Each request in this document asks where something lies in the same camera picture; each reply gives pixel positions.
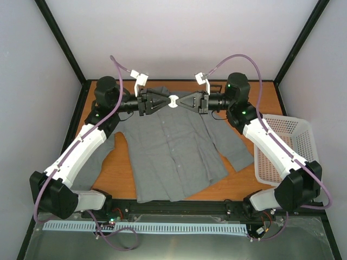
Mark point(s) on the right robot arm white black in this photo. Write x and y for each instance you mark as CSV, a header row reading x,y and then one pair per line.
x,y
300,179

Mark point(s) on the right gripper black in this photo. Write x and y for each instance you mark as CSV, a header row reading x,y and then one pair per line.
x,y
200,102

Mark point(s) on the black brooch box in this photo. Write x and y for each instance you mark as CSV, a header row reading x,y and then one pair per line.
x,y
216,88

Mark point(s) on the metal base plate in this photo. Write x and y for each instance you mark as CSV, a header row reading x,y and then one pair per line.
x,y
293,238

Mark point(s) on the white round brooch backing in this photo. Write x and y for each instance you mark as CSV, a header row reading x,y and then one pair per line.
x,y
173,101

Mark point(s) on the light blue slotted cable duct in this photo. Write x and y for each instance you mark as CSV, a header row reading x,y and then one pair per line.
x,y
149,228

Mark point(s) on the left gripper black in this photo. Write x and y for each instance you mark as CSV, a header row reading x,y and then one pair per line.
x,y
146,105

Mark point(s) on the right black frame post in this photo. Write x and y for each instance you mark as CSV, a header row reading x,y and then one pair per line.
x,y
301,39

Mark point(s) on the grey button-up shirt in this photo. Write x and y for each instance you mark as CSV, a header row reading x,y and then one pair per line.
x,y
175,153

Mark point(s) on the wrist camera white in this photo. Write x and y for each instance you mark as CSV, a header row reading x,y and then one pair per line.
x,y
141,80
202,79

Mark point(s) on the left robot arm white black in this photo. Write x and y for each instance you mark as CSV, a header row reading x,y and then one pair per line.
x,y
51,189

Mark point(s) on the black frame post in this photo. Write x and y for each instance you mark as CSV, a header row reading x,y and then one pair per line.
x,y
56,31
301,39

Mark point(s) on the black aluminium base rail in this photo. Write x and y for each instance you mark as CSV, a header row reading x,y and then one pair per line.
x,y
227,210

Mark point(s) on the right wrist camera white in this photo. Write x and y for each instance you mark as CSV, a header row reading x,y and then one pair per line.
x,y
202,79

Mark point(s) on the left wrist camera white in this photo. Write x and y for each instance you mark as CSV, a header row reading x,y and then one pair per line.
x,y
141,80

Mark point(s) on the left black frame post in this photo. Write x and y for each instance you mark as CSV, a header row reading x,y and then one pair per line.
x,y
56,31

